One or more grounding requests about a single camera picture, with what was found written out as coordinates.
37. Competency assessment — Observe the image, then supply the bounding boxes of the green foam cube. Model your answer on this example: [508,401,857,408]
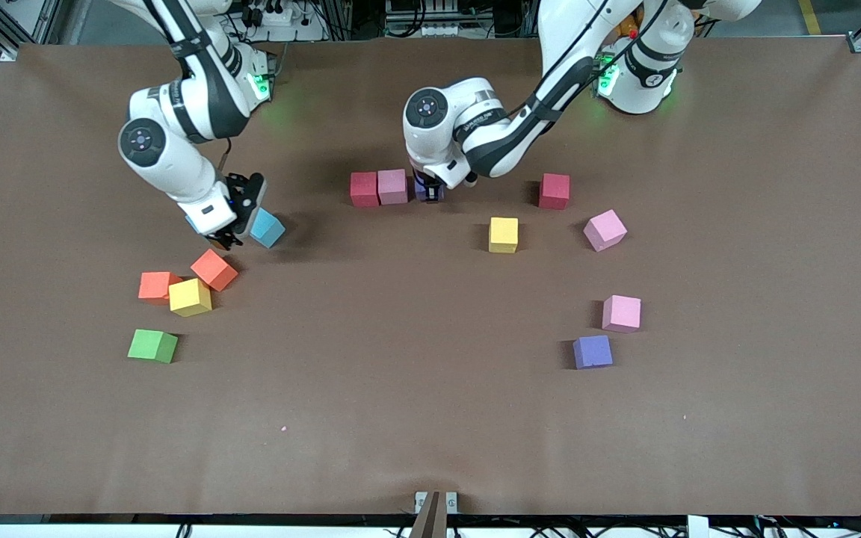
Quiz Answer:
[127,329,179,365]

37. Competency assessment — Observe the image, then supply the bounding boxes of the white power strip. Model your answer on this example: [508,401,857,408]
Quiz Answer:
[240,0,298,28]

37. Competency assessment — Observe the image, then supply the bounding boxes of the white electronics box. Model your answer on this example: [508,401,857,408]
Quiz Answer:
[384,0,466,38]

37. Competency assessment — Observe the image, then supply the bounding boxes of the small metal bracket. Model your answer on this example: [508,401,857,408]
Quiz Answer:
[415,491,459,515]

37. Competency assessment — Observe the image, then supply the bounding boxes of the pink foam cube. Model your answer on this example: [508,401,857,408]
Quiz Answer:
[582,208,629,253]
[601,294,642,333]
[377,169,409,205]

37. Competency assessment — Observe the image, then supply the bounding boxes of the orange bagged items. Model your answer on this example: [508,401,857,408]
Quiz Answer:
[610,6,642,40]

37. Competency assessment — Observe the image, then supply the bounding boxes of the yellow foam cube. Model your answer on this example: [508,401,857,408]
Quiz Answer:
[168,277,213,318]
[489,217,519,254]

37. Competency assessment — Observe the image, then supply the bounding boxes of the red foam cube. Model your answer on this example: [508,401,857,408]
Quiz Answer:
[350,172,380,208]
[538,173,572,211]

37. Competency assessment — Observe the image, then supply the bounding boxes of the orange foam cube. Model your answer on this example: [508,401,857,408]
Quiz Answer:
[190,248,239,292]
[138,271,183,303]

